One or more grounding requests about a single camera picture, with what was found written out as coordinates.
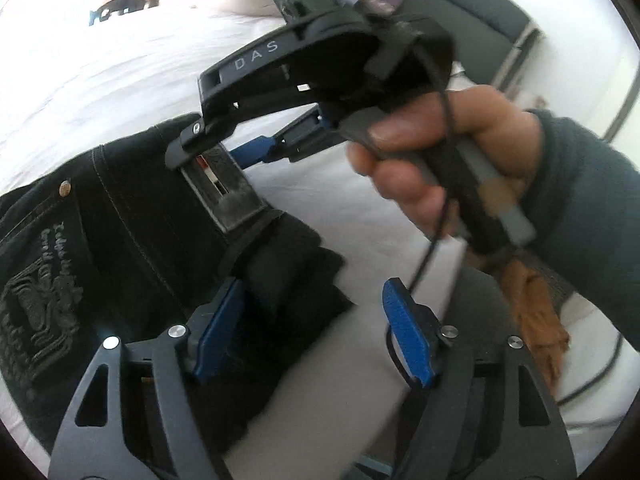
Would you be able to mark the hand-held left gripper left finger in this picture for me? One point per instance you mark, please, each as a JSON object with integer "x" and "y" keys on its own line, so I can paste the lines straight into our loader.
{"x": 220, "y": 332}

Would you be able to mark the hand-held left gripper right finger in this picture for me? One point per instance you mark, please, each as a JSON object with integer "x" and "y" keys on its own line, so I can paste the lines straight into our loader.
{"x": 407, "y": 332}

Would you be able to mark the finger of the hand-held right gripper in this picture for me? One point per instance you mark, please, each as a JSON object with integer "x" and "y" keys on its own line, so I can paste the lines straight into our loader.
{"x": 192, "y": 147}
{"x": 252, "y": 152}

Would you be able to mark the black pants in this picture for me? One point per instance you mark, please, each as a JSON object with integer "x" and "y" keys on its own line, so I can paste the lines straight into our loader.
{"x": 140, "y": 220}

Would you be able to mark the person's right forearm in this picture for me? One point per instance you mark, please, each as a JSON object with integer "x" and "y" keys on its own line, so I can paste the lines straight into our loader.
{"x": 585, "y": 200}

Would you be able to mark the person's right hand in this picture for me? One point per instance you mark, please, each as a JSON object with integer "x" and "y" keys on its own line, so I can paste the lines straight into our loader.
{"x": 500, "y": 125}

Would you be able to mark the purple pillow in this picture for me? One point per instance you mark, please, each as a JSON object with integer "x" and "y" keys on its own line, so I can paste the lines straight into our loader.
{"x": 382, "y": 5}

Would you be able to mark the white bed sheet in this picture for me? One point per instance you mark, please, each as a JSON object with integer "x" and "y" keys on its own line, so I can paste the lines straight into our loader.
{"x": 125, "y": 75}

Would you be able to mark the brown cloth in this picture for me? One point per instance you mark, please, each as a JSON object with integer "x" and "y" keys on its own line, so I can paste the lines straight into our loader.
{"x": 537, "y": 320}

